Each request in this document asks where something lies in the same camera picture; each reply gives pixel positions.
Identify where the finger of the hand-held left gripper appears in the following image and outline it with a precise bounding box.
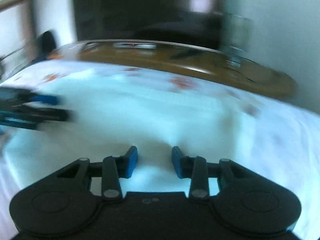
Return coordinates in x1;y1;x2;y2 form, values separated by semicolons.
15;91;62;107
0;107;75;131

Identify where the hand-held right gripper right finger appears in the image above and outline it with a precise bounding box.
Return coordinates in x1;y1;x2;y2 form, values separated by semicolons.
172;146;253;201

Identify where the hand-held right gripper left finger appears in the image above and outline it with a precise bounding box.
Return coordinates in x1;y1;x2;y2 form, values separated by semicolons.
56;146;139;202

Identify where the white knitted sweater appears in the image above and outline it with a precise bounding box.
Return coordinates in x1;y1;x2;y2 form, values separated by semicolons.
4;80;258;198

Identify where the black chair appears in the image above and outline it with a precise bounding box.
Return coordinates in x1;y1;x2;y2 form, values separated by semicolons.
35;30;57;62

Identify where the wooden television stand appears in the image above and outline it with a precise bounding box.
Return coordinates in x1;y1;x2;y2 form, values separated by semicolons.
47;39;298;98

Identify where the floral bed sheet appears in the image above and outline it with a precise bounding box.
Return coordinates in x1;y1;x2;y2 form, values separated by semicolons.
0;60;320;239

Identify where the silver set-top box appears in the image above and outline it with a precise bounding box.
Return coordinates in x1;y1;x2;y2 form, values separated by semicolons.
113;42;157;50

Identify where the large black television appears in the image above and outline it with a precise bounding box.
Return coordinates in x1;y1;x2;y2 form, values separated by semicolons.
71;0;224;50

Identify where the light wooden frame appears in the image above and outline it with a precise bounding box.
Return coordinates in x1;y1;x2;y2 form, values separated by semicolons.
0;0;35;63

